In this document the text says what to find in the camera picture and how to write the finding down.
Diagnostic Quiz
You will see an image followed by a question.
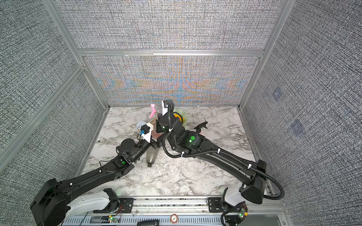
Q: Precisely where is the black spray nozzle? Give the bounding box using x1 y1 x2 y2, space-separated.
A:
194 121 208 134

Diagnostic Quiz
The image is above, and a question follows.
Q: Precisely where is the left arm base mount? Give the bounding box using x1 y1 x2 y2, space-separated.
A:
93 188 134 214

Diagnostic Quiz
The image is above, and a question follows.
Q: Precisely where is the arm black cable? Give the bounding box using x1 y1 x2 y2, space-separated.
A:
98 139 142 170
162 100 285 226

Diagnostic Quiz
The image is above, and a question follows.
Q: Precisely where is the yellow mango slice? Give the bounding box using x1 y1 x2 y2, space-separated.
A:
173 112 185 124

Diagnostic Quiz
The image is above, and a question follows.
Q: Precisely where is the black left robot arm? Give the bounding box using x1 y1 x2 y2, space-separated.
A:
30 138 165 226

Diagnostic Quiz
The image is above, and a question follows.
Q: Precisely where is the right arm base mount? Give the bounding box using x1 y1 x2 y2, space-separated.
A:
206 188 248 219

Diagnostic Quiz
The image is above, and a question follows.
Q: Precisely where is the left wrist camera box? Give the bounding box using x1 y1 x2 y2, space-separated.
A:
140 123 154 143

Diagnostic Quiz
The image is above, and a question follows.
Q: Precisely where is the green scalloped plate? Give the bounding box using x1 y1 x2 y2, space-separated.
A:
173 108 188 127

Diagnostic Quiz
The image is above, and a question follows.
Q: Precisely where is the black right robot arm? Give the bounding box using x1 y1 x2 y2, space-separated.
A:
157 114 267 204

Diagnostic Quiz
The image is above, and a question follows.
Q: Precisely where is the aluminium front rail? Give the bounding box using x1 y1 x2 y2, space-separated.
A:
61 196 293 226

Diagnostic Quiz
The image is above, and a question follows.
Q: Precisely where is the translucent pink spray bottle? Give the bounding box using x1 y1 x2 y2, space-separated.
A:
151 119 163 140

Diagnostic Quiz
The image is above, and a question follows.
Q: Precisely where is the grey pink spray nozzle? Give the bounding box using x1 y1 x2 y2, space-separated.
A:
149 104 157 120

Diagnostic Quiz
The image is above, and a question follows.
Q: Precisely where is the clear grey spray bottle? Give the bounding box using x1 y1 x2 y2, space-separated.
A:
146 147 159 168

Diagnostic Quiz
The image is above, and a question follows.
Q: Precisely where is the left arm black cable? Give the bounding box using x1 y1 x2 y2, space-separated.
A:
98 139 142 170

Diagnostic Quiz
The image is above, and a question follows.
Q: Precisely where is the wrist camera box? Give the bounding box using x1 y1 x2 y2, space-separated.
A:
162 99 174 115
140 123 154 143

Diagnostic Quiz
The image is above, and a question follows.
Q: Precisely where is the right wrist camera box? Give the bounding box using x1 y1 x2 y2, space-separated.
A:
162 99 174 115

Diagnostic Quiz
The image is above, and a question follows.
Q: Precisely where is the small round white can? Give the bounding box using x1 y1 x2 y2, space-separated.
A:
136 121 147 130

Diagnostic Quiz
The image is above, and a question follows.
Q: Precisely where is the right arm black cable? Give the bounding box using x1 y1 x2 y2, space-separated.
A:
162 100 285 226

